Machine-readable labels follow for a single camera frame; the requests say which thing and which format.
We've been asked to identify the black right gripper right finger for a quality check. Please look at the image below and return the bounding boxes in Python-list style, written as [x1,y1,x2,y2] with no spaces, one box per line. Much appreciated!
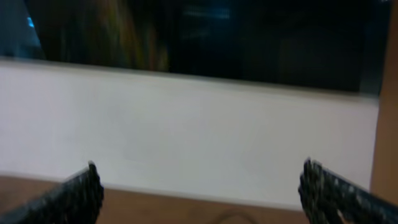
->
[298,159,397,224]

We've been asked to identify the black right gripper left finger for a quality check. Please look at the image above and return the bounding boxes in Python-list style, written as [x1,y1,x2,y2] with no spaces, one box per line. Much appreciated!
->
[1,162,104,224]

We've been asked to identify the dark window pane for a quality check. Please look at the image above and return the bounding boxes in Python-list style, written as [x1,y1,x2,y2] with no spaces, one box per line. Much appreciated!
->
[1,0,392,95]

